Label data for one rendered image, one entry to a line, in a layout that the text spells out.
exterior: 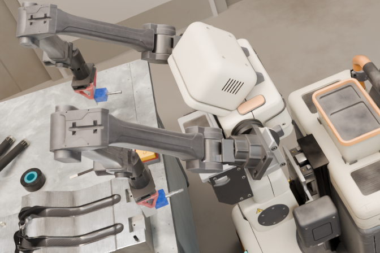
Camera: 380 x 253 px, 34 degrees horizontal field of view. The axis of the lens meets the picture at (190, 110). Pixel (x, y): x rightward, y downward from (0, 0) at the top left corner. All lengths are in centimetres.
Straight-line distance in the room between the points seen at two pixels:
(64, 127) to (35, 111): 125
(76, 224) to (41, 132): 55
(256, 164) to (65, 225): 70
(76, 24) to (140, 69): 84
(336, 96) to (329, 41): 152
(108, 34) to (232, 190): 55
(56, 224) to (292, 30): 206
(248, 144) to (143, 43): 45
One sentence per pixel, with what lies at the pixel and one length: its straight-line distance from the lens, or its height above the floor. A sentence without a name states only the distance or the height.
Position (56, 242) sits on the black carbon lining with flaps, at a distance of 195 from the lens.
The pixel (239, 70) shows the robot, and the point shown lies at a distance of 153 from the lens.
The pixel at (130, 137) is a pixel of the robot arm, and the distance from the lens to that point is 128.
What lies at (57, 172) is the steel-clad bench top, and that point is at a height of 80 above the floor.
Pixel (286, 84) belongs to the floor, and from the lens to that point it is 332.
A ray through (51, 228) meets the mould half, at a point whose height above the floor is 92.
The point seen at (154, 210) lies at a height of 93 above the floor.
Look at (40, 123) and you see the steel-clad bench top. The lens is 245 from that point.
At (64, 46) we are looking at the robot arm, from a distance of 197.
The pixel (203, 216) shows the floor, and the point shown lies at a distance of 292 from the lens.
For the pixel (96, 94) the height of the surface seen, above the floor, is 94.
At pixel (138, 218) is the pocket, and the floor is 87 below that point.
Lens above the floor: 239
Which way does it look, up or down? 46 degrees down
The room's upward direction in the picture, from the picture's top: 22 degrees counter-clockwise
